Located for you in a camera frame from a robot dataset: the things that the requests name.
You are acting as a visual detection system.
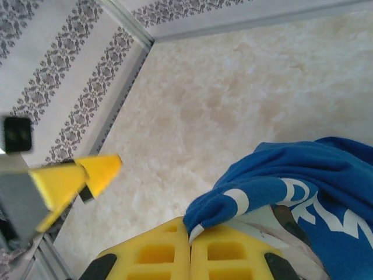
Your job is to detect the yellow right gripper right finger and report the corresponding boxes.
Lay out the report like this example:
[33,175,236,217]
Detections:
[191,223,301,280]

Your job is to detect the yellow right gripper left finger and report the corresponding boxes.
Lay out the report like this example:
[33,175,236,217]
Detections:
[80,217,192,280]

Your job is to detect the blue t-shirt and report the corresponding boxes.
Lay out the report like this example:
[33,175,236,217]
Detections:
[185,136,373,280]

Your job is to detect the aluminium frame post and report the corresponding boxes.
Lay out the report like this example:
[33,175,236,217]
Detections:
[101,0,154,44]

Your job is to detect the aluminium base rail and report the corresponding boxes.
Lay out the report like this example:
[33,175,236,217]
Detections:
[153,5,373,43]

